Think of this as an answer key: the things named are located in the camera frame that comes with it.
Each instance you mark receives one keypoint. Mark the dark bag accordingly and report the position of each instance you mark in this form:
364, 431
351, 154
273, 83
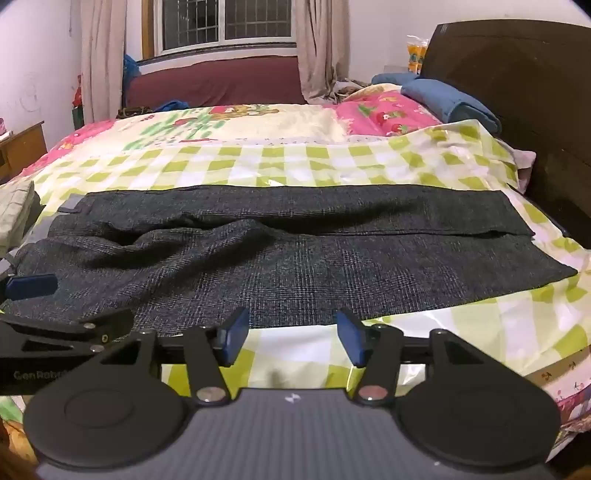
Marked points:
134, 112

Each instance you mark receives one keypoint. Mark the pink pillow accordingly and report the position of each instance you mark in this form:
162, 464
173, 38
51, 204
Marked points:
524, 161

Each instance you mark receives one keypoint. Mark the blue garment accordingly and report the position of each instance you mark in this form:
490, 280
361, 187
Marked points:
130, 71

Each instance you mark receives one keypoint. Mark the dark wooden headboard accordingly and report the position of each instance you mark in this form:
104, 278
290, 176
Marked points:
531, 92

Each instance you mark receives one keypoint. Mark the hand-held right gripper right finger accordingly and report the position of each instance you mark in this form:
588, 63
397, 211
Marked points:
353, 339

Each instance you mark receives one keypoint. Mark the blue cloth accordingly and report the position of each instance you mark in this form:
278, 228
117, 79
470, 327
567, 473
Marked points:
171, 105

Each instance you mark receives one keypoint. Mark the dark grey checked pants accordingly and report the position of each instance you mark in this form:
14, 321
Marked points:
295, 258

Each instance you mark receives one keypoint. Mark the wooden nightstand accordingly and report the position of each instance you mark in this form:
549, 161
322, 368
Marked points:
25, 147

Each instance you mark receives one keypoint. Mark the red ornament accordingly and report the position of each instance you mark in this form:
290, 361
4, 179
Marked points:
78, 92

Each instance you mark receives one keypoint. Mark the folded blue blanket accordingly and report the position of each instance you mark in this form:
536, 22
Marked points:
443, 99

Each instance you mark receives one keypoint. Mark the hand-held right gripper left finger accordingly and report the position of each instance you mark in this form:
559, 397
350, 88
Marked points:
236, 334

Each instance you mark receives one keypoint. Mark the maroon sofa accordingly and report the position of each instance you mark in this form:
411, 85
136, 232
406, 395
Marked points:
221, 81

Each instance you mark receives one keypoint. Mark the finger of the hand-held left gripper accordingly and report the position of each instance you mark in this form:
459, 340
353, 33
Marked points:
32, 285
55, 328

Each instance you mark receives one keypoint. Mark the barred window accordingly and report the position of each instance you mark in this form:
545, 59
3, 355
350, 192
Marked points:
240, 21

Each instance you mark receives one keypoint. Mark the orange snack bag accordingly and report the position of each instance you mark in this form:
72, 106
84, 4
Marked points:
415, 55

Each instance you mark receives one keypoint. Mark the folded beige checked cloth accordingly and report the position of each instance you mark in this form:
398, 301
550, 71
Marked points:
16, 207

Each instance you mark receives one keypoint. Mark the green checked plastic sheet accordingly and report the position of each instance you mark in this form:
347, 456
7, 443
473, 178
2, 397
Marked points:
277, 161

